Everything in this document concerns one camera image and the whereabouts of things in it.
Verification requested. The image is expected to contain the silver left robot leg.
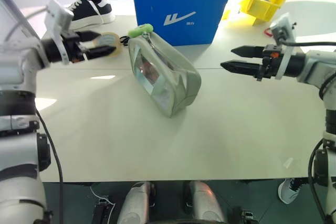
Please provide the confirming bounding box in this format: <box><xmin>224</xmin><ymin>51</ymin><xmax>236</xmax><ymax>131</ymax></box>
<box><xmin>116</xmin><ymin>181</ymin><xmax>152</xmax><ymax>224</ymax></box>

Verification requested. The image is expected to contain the yellow plastic bin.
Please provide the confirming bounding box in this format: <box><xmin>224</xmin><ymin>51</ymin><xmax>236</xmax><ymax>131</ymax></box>
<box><xmin>238</xmin><ymin>0</ymin><xmax>289</xmax><ymax>27</ymax></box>

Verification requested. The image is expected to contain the blue cardboard shoe box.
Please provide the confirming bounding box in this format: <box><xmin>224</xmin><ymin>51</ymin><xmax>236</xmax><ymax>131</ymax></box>
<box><xmin>129</xmin><ymin>0</ymin><xmax>235</xmax><ymax>47</ymax></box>

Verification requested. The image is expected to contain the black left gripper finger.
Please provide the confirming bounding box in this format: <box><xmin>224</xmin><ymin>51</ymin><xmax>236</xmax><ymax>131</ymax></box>
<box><xmin>78</xmin><ymin>30</ymin><xmax>102</xmax><ymax>43</ymax></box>
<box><xmin>85</xmin><ymin>45</ymin><xmax>118</xmax><ymax>61</ymax></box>

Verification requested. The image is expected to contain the silver robot leg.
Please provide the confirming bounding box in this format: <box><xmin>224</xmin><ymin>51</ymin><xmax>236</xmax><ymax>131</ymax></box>
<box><xmin>116</xmin><ymin>181</ymin><xmax>152</xmax><ymax>224</ymax></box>
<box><xmin>183</xmin><ymin>180</ymin><xmax>227</xmax><ymax>224</ymax></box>

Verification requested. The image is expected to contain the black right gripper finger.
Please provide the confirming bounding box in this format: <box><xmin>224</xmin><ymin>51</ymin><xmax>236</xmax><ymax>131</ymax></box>
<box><xmin>230</xmin><ymin>45</ymin><xmax>265</xmax><ymax>58</ymax></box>
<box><xmin>220</xmin><ymin>60</ymin><xmax>261</xmax><ymax>78</ymax></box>

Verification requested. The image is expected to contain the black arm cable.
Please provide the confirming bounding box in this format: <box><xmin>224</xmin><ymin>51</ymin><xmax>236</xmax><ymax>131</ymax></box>
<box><xmin>277</xmin><ymin>37</ymin><xmax>336</xmax><ymax>224</ymax></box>
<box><xmin>35</xmin><ymin>108</ymin><xmax>65</xmax><ymax>224</ymax></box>

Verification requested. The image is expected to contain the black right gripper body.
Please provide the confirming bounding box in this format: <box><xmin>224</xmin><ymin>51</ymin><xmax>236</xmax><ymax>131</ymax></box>
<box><xmin>255</xmin><ymin>44</ymin><xmax>284</xmax><ymax>81</ymax></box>

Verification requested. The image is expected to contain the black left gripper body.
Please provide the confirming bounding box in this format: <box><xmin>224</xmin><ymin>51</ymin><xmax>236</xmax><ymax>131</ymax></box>
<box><xmin>61</xmin><ymin>31</ymin><xmax>89</xmax><ymax>64</ymax></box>

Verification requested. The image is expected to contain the white sneaker with dark pattern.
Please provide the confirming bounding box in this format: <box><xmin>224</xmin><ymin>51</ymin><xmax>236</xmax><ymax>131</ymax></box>
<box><xmin>277</xmin><ymin>177</ymin><xmax>309</xmax><ymax>205</ymax></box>

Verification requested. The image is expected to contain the beige tape roll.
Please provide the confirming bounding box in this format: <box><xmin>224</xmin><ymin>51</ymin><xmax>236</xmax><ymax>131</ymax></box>
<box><xmin>94</xmin><ymin>31</ymin><xmax>123</xmax><ymax>58</ymax></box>

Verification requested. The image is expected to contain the black and white sneaker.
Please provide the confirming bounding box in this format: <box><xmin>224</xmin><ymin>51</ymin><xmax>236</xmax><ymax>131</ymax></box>
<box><xmin>62</xmin><ymin>0</ymin><xmax>116</xmax><ymax>31</ymax></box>

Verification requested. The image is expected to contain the grey-green toiletry pouch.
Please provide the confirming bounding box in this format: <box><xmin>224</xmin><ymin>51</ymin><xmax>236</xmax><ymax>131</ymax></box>
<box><xmin>128</xmin><ymin>31</ymin><xmax>202</xmax><ymax>119</ymax></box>

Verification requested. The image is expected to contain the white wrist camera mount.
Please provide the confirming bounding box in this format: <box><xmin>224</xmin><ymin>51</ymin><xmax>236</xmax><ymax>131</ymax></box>
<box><xmin>44</xmin><ymin>0</ymin><xmax>75</xmax><ymax>65</ymax></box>
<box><xmin>269</xmin><ymin>13</ymin><xmax>298</xmax><ymax>81</ymax></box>

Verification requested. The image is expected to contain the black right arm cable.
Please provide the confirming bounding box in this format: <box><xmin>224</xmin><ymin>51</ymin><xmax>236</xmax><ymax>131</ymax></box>
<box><xmin>277</xmin><ymin>37</ymin><xmax>336</xmax><ymax>224</ymax></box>

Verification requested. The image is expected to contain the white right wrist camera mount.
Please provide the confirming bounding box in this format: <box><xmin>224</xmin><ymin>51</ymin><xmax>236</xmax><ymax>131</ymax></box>
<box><xmin>269</xmin><ymin>13</ymin><xmax>298</xmax><ymax>81</ymax></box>

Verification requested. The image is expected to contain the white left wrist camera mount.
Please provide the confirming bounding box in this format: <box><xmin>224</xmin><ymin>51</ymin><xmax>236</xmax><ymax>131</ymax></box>
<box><xmin>44</xmin><ymin>0</ymin><xmax>75</xmax><ymax>65</ymax></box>

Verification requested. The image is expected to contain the green zipper pull charm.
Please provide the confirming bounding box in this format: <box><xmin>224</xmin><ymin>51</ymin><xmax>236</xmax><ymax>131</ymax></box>
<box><xmin>128</xmin><ymin>24</ymin><xmax>154</xmax><ymax>38</ymax></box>

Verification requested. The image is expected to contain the silver right robot leg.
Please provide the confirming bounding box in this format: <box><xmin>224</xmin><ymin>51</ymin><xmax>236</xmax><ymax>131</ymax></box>
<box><xmin>183</xmin><ymin>180</ymin><xmax>227</xmax><ymax>224</ymax></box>

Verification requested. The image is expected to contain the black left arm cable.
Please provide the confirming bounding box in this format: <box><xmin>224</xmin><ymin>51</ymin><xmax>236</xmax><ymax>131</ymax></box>
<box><xmin>35</xmin><ymin>108</ymin><xmax>65</xmax><ymax>224</ymax></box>

